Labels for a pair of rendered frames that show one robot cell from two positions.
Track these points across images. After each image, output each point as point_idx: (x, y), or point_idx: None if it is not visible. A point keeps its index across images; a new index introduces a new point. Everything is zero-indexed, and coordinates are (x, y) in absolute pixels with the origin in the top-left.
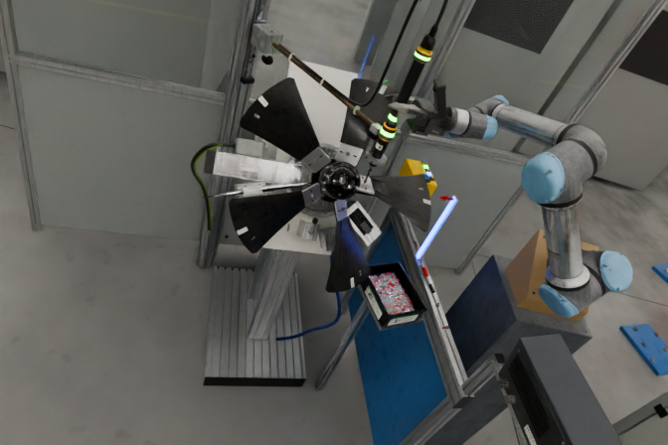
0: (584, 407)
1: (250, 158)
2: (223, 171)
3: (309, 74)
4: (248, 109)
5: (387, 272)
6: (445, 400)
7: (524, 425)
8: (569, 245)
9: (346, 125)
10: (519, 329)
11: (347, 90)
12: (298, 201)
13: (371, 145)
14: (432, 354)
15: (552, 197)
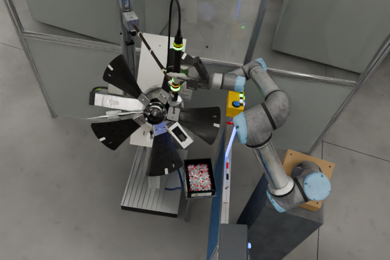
0: None
1: (114, 96)
2: (98, 104)
3: (145, 46)
4: (104, 71)
5: (202, 163)
6: (216, 245)
7: None
8: (268, 169)
9: (164, 78)
10: (269, 211)
11: None
12: (133, 123)
13: (170, 93)
14: None
15: (241, 141)
